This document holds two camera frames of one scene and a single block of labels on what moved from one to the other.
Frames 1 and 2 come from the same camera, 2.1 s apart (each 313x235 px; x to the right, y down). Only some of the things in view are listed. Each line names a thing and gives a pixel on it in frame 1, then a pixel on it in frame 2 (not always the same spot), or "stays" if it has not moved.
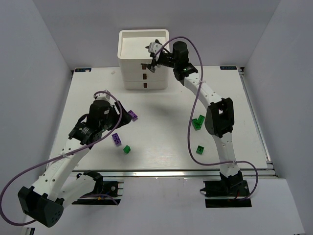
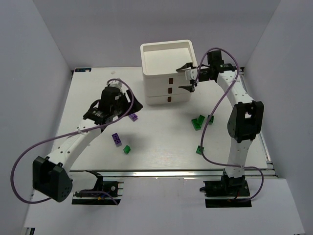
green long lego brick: (200, 120) stays
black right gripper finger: (152, 68) to (190, 88)
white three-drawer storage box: (132, 52) to (159, 62)
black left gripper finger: (126, 117) to (136, 105)
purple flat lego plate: (133, 115) stays
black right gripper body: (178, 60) to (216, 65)
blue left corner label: (82, 69) stays
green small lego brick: (126, 149) stays
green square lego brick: (200, 150) stays
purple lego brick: (117, 139) stays
